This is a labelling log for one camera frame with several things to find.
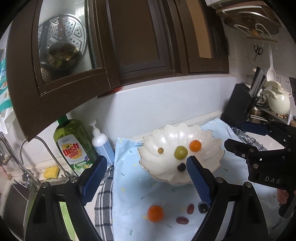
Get small orange kumquat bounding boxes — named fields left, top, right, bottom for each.
left=189, top=140, right=202, bottom=152

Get dark brown wall cabinet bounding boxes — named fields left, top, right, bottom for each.
left=6, top=1, right=229, bottom=140

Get checked grey dish towel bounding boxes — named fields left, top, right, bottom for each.
left=94, top=126, right=266, bottom=241

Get dark plum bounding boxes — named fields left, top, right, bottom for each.
left=177, top=163, right=186, bottom=172
left=198, top=202, right=209, bottom=214

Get red grape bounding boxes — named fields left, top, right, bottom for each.
left=176, top=216, right=189, bottom=225
left=187, top=203, right=195, bottom=215

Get green dish soap bottle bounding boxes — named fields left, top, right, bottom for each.
left=53, top=115, right=98, bottom=176

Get chrome kitchen faucet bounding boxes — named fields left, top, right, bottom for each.
left=1, top=132, right=40, bottom=188

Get stainless steel sink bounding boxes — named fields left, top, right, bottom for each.
left=1, top=181, right=75, bottom=240

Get white scalloped ceramic bowl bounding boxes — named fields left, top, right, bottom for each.
left=138, top=123, right=225, bottom=186

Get light blue patterned cloth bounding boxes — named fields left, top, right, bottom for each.
left=112, top=119, right=280, bottom=240

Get white ladle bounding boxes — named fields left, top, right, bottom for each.
left=266, top=46, right=276, bottom=81

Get black knife block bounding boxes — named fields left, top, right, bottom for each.
left=221, top=66, right=266, bottom=131

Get white blue pump bottle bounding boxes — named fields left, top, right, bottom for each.
left=89, top=120, right=115, bottom=168

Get black scissors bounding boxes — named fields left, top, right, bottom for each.
left=253, top=44, right=263, bottom=61

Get plastic packaging bag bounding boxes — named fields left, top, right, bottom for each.
left=1, top=59, right=15, bottom=134

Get yellow sponge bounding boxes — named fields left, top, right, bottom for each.
left=43, top=166, right=60, bottom=180

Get metal steamer plate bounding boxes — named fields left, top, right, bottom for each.
left=38, top=14, right=87, bottom=75

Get stainless steel pot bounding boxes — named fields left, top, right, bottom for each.
left=248, top=106, right=269, bottom=124

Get cream ceramic teapot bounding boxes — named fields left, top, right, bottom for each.
left=262, top=81, right=290, bottom=116

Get green yellow apple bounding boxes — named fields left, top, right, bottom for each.
left=174, top=146, right=188, bottom=160

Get person's hand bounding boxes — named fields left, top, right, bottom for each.
left=277, top=189, right=289, bottom=204

